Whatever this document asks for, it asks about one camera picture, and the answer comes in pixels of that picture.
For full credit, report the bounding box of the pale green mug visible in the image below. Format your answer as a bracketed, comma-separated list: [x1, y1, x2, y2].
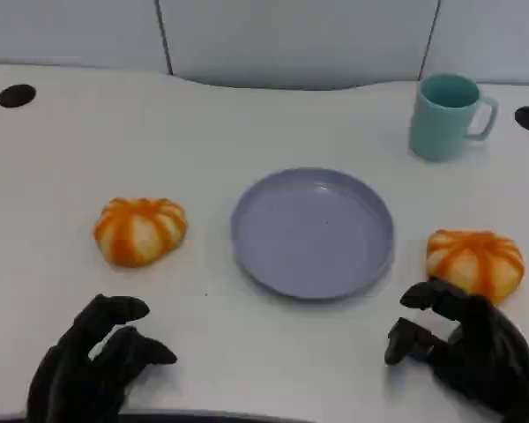
[407, 72, 500, 164]

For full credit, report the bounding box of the grey partition panel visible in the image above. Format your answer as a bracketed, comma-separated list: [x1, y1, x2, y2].
[156, 0, 442, 91]
[0, 0, 174, 75]
[421, 0, 529, 85]

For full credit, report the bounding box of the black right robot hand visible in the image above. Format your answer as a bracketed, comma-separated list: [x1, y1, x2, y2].
[384, 279, 529, 423]

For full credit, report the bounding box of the orange and white bread roll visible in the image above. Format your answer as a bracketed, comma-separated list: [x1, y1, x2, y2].
[425, 228, 526, 308]
[93, 197, 189, 268]

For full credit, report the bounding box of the lilac plate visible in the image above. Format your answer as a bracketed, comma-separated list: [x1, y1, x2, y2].
[229, 167, 396, 301]

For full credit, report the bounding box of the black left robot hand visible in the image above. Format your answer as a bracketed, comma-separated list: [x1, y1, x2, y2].
[26, 293, 179, 423]

